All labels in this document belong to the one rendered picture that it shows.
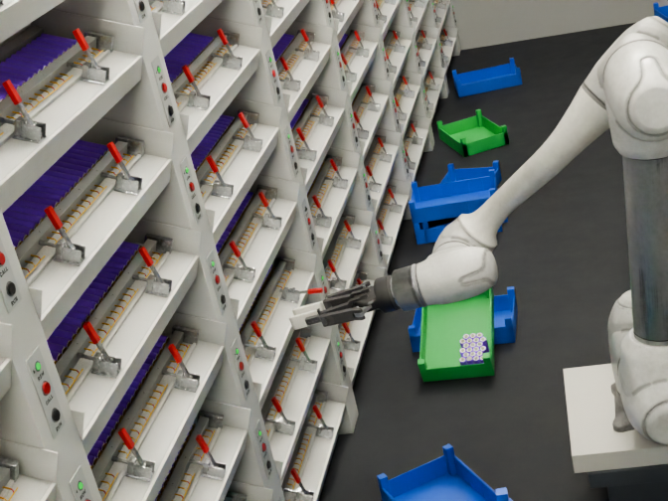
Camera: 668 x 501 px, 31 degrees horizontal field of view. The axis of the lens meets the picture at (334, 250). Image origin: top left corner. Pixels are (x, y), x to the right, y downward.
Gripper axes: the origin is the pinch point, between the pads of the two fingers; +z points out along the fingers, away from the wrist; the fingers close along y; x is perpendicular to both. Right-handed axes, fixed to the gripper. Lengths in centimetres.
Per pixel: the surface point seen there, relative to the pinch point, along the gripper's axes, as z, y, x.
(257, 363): 13.9, -2.7, -6.6
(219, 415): 14.6, -28.0, -3.0
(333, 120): 7, 98, 12
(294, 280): 13.5, 36.6, -6.6
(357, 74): 8, 145, 11
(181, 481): 17, -48, -4
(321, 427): 19, 26, -43
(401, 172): 15, 183, -38
